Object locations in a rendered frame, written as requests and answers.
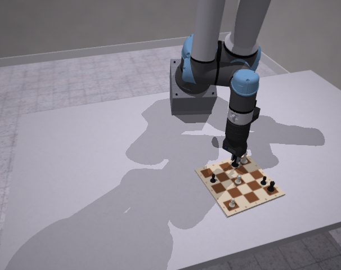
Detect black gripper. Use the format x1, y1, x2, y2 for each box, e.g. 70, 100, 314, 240
222, 100, 260, 164

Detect brown and cream chessboard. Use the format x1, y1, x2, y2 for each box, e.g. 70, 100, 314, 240
195, 155, 285, 217

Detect white pawn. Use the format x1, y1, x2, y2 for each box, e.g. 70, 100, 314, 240
229, 198, 235, 208

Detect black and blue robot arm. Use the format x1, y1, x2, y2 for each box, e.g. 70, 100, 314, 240
175, 0, 271, 114

